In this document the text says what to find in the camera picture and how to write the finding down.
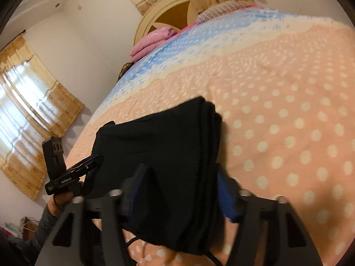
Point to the cream wooden headboard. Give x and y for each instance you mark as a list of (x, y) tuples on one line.
[(163, 11)]

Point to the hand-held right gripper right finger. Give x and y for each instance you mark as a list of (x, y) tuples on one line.
[(226, 196)]

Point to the person's left forearm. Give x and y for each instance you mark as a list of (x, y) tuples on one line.
[(41, 232)]

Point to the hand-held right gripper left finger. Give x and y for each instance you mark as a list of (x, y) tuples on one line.
[(136, 194)]

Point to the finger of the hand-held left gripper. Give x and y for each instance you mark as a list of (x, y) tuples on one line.
[(86, 163), (90, 181)]

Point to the pink folded quilt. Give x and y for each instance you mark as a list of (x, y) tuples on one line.
[(152, 40)]

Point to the dark clutter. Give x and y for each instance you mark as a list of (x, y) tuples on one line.
[(19, 227)]

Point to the black pants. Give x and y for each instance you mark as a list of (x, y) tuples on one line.
[(166, 149)]

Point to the pink and blue dotted bedspread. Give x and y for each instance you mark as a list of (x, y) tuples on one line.
[(277, 88)]

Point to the brown patterned bag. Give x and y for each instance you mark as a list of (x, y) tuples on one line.
[(124, 70)]

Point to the striped pillow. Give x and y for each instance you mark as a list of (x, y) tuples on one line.
[(222, 8)]

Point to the person's left hand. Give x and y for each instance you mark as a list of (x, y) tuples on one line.
[(62, 201)]

